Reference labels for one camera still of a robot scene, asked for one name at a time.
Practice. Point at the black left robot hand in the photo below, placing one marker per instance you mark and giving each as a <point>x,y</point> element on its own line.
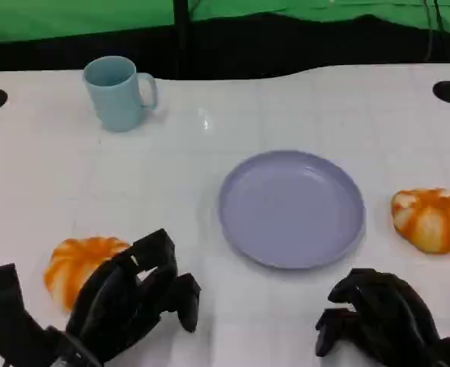
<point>114,298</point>

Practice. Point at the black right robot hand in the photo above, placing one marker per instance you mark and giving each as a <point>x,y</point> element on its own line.
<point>392,317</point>

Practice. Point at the orange and white bread roll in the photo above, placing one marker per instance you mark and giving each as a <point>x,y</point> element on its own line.
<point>431,221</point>
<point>75,264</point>

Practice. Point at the lilac plate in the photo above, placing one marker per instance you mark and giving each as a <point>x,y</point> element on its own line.
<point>289,208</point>

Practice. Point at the pale green mug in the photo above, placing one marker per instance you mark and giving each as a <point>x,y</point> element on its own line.
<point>112,99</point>

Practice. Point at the black pole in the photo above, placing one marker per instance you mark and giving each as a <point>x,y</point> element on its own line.
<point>181,34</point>

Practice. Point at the green cloth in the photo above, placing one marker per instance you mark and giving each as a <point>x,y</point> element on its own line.
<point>75,17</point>

